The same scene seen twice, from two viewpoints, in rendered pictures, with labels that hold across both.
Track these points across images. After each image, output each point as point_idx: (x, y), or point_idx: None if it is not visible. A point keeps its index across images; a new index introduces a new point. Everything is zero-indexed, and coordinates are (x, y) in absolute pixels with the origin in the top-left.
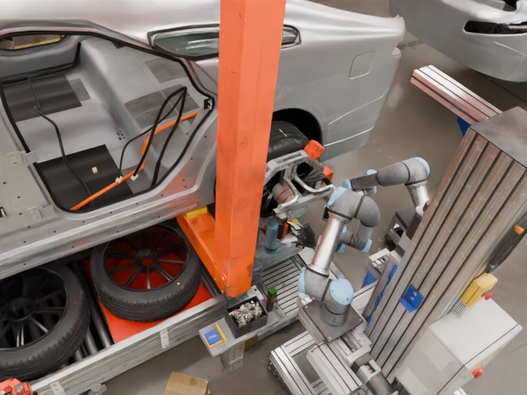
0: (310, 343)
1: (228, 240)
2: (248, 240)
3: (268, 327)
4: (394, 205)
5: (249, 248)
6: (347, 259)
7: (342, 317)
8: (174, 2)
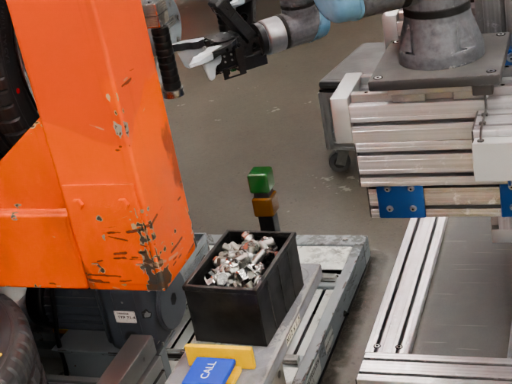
0: (417, 311)
1: (84, 5)
2: (128, 8)
3: (312, 289)
4: (293, 136)
5: (141, 46)
6: (305, 229)
7: (472, 18)
8: None
